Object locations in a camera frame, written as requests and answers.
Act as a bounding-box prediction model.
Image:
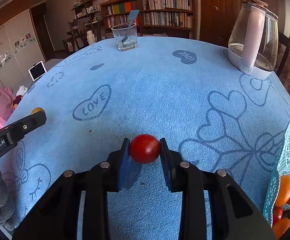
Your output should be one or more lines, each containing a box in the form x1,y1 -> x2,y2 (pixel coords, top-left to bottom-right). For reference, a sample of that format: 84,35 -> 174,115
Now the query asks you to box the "red cherry tomato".
129,134 -> 161,164
273,206 -> 283,225

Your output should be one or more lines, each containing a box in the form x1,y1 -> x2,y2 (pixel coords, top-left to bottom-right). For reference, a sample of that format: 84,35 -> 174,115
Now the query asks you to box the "small mandarin orange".
272,218 -> 290,239

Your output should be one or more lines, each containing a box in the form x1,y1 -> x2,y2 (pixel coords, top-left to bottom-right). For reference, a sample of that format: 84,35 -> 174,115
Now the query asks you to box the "tan round longan fruit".
31,107 -> 45,114

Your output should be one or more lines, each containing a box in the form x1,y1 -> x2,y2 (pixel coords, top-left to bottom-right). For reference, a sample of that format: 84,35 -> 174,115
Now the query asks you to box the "white tablet on stand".
28,61 -> 47,81

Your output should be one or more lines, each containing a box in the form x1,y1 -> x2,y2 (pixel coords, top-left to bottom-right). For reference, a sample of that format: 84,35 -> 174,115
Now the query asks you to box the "light blue lattice basket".
262,122 -> 290,225

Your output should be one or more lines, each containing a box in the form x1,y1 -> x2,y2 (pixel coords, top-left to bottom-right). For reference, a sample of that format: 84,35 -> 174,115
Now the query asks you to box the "white thermos flask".
86,30 -> 96,45

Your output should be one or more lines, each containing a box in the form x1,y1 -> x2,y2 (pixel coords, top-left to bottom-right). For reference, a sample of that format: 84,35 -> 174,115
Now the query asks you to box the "dark wooden side shelf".
63,0 -> 102,52

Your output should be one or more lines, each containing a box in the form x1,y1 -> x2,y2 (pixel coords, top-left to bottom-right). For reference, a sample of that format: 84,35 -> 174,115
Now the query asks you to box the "blue love print tablecloth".
0,37 -> 290,239

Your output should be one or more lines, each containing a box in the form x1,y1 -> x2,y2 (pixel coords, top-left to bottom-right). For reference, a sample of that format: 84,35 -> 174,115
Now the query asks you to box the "clear drinking glass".
111,23 -> 138,51

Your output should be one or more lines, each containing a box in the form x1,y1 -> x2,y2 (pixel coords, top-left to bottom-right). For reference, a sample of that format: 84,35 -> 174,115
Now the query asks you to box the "spoon in glass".
121,9 -> 139,44

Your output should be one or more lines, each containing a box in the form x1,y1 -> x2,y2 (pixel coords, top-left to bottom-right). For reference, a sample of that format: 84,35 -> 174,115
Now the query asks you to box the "dark wooden chair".
276,32 -> 290,77

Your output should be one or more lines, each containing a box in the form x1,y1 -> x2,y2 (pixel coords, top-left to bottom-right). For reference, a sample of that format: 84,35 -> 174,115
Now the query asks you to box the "wooden bookshelf with books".
100,0 -> 198,40

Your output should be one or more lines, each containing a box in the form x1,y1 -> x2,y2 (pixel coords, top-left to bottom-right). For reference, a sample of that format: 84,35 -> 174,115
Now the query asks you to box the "brown wooden door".
199,0 -> 252,47

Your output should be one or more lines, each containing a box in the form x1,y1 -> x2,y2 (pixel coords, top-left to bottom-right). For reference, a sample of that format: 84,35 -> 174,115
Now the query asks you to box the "glass kettle white handle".
228,0 -> 279,80

